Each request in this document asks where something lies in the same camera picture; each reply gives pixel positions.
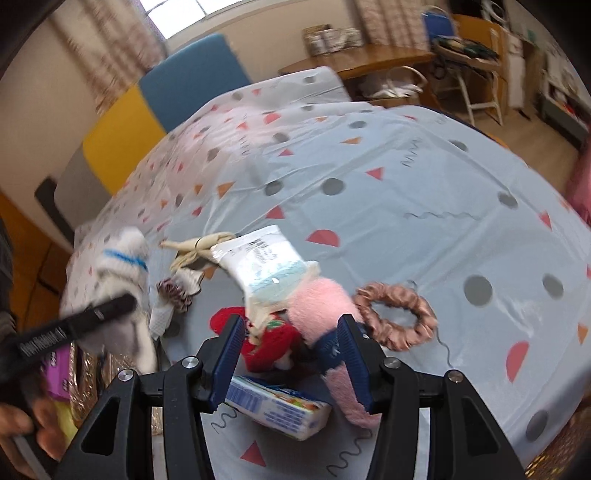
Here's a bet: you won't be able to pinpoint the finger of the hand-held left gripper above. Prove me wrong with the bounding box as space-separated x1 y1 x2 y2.
0 294 138 385

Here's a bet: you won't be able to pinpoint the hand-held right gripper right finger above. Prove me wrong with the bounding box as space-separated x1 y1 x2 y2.
337 314 527 480

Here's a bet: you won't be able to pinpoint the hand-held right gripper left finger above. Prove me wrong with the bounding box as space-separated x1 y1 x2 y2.
53 315 246 480

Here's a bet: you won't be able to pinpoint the red plush toy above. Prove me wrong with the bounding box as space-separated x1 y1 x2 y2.
210 306 302 373

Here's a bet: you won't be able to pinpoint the pink satin scrunchie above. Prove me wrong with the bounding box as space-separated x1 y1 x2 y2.
355 282 438 352

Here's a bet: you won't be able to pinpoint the pink fluffy sock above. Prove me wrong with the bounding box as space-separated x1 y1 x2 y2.
287 277 384 428

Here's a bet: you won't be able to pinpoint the blue white tissue pack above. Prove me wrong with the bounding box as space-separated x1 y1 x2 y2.
225 375 333 441

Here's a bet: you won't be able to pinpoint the white fluffy sock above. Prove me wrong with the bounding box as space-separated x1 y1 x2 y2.
60 226 160 374

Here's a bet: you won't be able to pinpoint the striped pink scrunchie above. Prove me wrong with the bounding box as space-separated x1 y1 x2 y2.
156 277 195 315

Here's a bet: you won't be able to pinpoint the beige bandage roll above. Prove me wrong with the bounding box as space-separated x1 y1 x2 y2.
160 232 238 274

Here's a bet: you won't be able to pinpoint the person's left hand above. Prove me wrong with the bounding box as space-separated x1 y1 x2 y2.
0 396 70 480

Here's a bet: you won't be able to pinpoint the purple box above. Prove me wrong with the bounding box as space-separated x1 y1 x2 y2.
39 346 73 402

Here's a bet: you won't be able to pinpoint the orange wooden wardrobe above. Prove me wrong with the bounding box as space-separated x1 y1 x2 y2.
0 189 75 324

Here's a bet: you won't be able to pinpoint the printed plastic tablecloth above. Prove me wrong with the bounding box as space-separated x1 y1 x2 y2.
60 67 591 480

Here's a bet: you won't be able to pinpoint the gold glitter cloth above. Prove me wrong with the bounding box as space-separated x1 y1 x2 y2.
521 422 583 480

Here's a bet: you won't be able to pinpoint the grey yellow blue sofa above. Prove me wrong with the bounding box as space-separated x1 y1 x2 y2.
53 33 252 232

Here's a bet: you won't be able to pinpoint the wicker basket with white cloth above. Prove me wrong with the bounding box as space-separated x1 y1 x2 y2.
369 65 428 100

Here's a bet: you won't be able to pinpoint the patterned beige curtain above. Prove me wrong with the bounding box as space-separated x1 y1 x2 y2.
55 0 163 89
358 0 439 48

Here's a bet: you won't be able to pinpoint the pink cushion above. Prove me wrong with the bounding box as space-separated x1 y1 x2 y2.
566 138 591 227

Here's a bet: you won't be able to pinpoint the wooden desk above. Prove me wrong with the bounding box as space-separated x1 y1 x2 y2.
278 44 438 110

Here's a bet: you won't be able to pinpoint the brown patterned pouches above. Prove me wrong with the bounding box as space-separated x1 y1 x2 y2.
302 25 365 57

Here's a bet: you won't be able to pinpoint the dark low cabinet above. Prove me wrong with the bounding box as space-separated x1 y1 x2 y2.
538 46 591 149

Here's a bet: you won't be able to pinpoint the window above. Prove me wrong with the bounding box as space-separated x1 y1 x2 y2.
148 0 252 41

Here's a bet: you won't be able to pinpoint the white chair with blue back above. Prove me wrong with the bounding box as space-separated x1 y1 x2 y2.
421 10 507 126

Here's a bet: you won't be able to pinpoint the wooden shelf unit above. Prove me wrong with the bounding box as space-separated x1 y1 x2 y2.
452 13 514 112

